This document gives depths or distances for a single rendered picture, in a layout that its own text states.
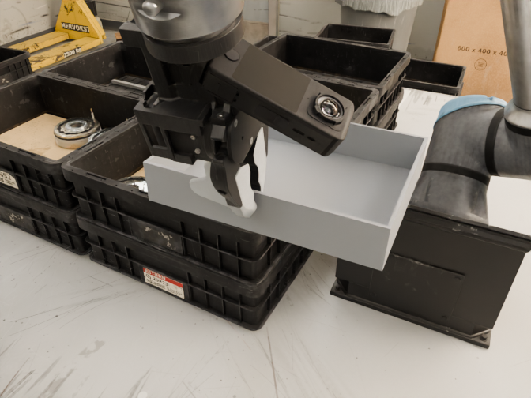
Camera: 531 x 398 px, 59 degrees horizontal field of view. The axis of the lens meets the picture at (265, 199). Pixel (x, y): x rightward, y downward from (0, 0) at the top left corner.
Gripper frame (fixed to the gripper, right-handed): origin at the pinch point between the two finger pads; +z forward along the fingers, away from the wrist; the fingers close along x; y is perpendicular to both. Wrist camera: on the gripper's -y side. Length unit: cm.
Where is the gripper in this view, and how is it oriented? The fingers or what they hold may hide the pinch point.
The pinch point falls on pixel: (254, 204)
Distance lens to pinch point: 46.9
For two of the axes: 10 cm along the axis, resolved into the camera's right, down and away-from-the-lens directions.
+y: -9.3, -2.1, 3.0
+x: -3.5, 7.5, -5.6
